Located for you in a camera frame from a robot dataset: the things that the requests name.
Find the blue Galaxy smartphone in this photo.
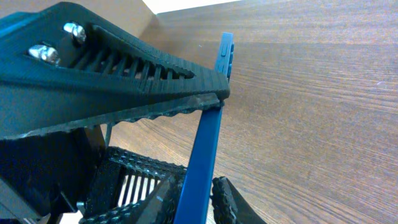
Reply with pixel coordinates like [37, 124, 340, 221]
[172, 32, 234, 224]

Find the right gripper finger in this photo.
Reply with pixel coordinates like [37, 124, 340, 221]
[1, 2, 230, 139]

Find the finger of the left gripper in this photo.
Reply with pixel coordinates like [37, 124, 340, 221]
[211, 177, 266, 224]
[80, 147, 187, 223]

